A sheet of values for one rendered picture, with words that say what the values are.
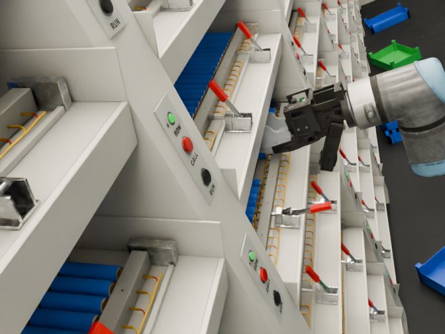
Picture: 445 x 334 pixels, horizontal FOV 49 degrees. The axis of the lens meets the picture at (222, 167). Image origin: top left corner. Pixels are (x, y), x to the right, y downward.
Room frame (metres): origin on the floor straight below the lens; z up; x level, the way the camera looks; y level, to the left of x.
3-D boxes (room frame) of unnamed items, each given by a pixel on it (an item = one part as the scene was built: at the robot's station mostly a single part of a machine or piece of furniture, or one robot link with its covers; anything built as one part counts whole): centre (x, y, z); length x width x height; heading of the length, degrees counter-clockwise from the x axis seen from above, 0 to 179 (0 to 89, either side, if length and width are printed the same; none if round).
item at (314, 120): (0.82, -0.21, 1.00); 0.12 x 0.08 x 0.09; 64
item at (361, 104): (0.79, -0.28, 0.99); 0.10 x 0.05 x 0.09; 154
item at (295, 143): (0.83, -0.15, 0.97); 0.09 x 0.05 x 0.02; 72
